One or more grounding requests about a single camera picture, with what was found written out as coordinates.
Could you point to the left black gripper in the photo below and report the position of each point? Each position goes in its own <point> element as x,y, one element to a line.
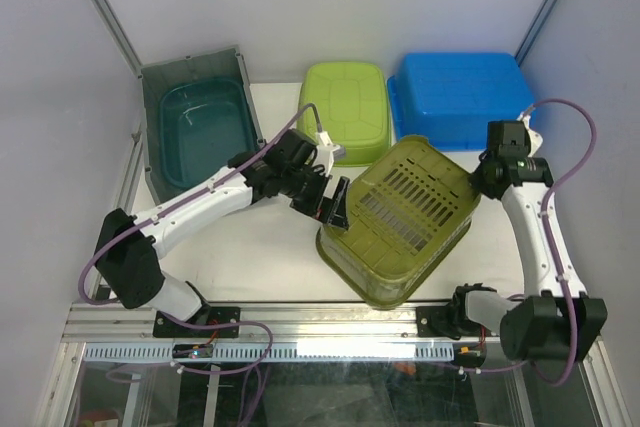
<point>333,212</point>

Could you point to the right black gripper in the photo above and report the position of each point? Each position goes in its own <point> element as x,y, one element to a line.
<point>476,180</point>

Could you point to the olive green slotted basket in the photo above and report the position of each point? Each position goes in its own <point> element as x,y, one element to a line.
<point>406,212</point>

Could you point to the blue plastic tub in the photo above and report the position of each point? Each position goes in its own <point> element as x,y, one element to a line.
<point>449,98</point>

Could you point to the lime green shallow tub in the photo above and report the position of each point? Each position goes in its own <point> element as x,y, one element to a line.
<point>353,106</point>

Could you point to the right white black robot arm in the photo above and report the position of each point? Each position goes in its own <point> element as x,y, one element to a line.
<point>557,318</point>

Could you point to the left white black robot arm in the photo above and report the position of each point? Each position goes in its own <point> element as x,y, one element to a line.
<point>130,247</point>

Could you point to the teal translucent tub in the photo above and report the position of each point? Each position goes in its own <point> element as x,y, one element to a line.
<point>202,125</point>

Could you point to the grey tray under basket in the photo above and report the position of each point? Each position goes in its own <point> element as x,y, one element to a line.
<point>157,79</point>

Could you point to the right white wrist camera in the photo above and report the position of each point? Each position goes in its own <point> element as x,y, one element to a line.
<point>536,139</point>

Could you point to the aluminium mounting rail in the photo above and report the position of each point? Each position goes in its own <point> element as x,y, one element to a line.
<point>289,322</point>

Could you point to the white slotted cable duct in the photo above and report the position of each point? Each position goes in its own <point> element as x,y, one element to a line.
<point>301,351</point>

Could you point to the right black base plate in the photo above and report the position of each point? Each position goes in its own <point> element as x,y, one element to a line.
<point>432,322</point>

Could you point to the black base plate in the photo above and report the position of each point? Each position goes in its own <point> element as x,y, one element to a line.
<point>209,321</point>
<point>432,322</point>

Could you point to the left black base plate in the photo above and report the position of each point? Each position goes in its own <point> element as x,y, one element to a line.
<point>209,321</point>

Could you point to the right aluminium frame post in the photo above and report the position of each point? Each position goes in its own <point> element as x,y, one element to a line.
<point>550,2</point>

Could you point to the aluminium frame post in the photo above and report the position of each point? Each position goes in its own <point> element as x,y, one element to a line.
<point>115,28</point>
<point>550,2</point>

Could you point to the left aluminium frame post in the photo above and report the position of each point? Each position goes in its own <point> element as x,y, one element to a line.
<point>115,28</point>

